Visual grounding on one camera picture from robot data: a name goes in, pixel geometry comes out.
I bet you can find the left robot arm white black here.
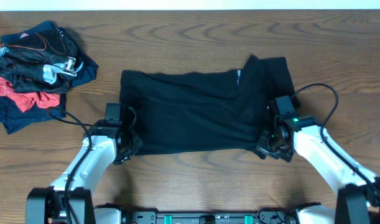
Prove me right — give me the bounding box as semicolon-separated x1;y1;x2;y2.
25;103;142;224

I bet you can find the navy blue garment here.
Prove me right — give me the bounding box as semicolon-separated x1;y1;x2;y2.
0;21;98;134

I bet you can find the red garment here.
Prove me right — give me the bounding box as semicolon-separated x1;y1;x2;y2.
0;77;61;112

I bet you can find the black polo shirt with logo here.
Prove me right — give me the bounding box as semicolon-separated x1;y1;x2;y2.
119;55;295;155

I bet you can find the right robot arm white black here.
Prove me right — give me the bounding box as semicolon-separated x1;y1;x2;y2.
256;96;380;223

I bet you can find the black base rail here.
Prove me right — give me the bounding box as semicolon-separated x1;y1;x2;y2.
93;203;321;224

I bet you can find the left black cable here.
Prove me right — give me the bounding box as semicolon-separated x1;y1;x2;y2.
47;106;137;224

